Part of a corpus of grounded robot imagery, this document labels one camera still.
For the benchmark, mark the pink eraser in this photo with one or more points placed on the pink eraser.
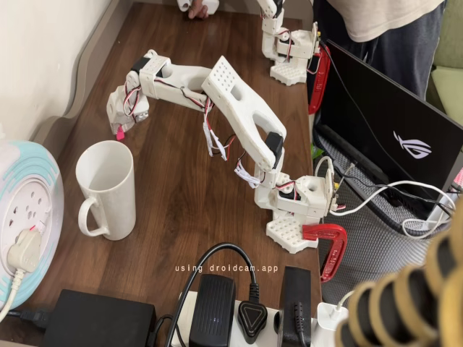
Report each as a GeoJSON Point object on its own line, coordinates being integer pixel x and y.
{"type": "Point", "coordinates": [119, 135]}

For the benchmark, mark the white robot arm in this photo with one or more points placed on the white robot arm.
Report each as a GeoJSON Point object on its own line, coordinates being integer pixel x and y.
{"type": "Point", "coordinates": [235, 97]}

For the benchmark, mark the person's hand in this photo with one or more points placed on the person's hand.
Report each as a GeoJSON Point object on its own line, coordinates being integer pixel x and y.
{"type": "Point", "coordinates": [198, 9]}

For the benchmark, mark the white ceramic mug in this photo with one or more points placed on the white ceramic mug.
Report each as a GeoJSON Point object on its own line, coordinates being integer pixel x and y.
{"type": "Point", "coordinates": [108, 209]}

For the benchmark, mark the black power brick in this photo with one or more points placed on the black power brick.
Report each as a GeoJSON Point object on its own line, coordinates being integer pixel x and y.
{"type": "Point", "coordinates": [97, 321]}

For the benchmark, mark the red C-clamp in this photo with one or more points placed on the red C-clamp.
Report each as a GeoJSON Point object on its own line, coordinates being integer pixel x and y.
{"type": "Point", "coordinates": [320, 83]}
{"type": "Point", "coordinates": [325, 231]}

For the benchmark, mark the black power adapter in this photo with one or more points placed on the black power adapter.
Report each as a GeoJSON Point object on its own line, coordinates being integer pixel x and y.
{"type": "Point", "coordinates": [211, 311]}
{"type": "Point", "coordinates": [296, 289]}

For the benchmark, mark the black triangular plug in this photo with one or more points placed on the black triangular plug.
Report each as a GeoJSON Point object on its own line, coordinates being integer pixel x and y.
{"type": "Point", "coordinates": [252, 318]}

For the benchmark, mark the white power strip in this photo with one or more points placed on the white power strip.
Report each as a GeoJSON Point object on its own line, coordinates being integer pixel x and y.
{"type": "Point", "coordinates": [273, 306]}

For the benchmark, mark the black gaming laptop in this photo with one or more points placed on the black gaming laptop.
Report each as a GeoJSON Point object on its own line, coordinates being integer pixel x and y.
{"type": "Point", "coordinates": [380, 115]}

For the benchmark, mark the grey mesh pad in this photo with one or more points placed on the grey mesh pad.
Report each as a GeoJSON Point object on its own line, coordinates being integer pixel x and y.
{"type": "Point", "coordinates": [369, 253]}

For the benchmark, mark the person in beige shirt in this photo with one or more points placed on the person in beige shirt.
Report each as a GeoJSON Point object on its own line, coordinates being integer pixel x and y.
{"type": "Point", "coordinates": [380, 18]}

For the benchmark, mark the white charger block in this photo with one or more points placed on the white charger block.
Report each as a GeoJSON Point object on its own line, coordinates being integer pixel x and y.
{"type": "Point", "coordinates": [327, 321]}

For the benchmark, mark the green cushion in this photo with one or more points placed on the green cushion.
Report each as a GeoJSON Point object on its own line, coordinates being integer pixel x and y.
{"type": "Point", "coordinates": [448, 83]}

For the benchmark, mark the yellow black flexible holder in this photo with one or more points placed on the yellow black flexible holder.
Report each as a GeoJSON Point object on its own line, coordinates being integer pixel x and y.
{"type": "Point", "coordinates": [398, 307]}

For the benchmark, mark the pink item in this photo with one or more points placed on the pink item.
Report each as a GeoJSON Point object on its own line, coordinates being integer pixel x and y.
{"type": "Point", "coordinates": [458, 178]}

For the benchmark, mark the white wall plug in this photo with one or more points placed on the white wall plug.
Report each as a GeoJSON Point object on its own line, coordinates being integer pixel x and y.
{"type": "Point", "coordinates": [23, 249]}

